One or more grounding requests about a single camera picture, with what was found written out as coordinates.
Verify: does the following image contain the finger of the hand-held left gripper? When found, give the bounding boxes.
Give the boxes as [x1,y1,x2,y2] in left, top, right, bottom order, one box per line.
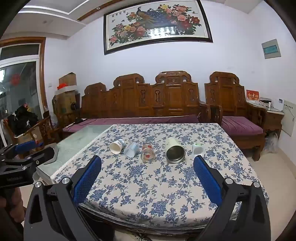
[0,143,60,176]
[0,141,44,160]

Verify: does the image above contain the purple armchair cushion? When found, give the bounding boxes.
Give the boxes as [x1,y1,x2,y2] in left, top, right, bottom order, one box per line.
[221,116,264,136]

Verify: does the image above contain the grey wall electrical box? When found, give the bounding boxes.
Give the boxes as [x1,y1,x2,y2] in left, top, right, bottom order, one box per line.
[261,39,282,60]

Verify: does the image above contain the wooden chair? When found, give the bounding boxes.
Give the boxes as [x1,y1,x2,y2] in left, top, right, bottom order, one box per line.
[3,111,63,151]

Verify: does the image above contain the framed peacock flower painting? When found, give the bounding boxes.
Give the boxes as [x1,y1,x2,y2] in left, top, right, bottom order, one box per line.
[103,0,213,55]

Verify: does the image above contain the small white cup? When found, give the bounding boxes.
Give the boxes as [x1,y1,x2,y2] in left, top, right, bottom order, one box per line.
[192,143,205,158]

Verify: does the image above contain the stacked cardboard boxes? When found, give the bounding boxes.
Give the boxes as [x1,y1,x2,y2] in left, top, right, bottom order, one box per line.
[52,72,81,121]

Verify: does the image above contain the black clothes pile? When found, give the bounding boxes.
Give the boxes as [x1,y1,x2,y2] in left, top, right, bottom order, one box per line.
[7,105,39,136]

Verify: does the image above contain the carved wooden armchair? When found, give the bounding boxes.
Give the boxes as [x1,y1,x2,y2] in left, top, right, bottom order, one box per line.
[204,72,267,162]

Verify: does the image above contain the purple sofa cushion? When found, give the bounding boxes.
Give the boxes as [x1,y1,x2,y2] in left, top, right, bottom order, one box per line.
[63,115,200,133]

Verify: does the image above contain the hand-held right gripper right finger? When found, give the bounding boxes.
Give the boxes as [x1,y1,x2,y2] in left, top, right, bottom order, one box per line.
[193,155,271,241]

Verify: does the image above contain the white wall panel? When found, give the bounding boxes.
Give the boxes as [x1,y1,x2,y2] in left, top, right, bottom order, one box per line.
[281,100,294,137]

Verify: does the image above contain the clear plastic bag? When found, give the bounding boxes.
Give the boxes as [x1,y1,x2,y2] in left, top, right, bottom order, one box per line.
[264,133,279,154]

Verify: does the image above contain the cream metal cup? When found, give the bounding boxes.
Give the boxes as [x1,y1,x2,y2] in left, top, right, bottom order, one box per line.
[166,137,186,164]

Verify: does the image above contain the white paper cup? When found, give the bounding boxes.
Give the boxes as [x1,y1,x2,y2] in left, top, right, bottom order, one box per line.
[109,139,125,154]

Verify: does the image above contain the red gift box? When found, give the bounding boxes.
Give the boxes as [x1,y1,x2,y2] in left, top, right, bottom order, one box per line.
[246,90,260,101]

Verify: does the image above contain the clear glass cup red print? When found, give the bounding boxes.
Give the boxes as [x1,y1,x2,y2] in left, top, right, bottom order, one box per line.
[141,142,155,163]

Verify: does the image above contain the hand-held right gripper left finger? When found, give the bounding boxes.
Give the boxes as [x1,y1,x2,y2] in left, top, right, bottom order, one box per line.
[24,155,102,241]

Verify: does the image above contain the carved wooden sofa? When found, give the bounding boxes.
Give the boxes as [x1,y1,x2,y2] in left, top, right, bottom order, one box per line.
[62,71,211,139]

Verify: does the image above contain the wooden door frame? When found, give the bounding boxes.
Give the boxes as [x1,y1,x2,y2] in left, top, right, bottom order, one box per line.
[0,37,48,112]

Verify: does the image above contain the wooden side cabinet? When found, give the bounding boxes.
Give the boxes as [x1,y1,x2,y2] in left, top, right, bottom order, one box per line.
[264,108,284,139]

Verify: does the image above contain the blue floral tablecloth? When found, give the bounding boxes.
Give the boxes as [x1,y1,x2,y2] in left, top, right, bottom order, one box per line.
[50,123,270,228]

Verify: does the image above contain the clear plastic cup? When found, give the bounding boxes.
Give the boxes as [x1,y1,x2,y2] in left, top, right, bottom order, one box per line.
[124,142,139,158]

